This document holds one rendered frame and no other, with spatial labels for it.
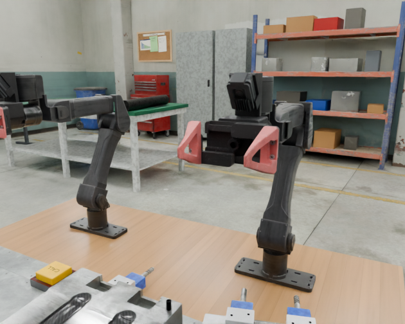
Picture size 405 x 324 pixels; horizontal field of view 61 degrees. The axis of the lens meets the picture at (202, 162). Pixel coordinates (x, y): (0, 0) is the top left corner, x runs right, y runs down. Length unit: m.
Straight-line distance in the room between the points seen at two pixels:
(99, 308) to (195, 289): 0.27
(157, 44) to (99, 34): 1.69
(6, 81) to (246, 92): 0.59
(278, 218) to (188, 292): 0.28
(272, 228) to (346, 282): 0.24
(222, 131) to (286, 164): 0.37
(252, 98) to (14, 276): 0.77
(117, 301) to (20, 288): 0.34
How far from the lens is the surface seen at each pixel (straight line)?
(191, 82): 6.58
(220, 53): 6.27
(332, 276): 1.00
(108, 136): 1.16
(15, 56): 8.03
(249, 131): 0.51
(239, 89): 0.53
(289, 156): 0.89
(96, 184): 1.14
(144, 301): 0.75
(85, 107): 1.08
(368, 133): 5.87
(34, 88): 0.96
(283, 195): 0.87
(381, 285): 1.01
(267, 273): 0.93
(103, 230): 1.19
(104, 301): 0.72
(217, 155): 0.53
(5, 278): 1.05
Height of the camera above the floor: 1.31
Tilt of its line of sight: 15 degrees down
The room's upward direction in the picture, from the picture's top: straight up
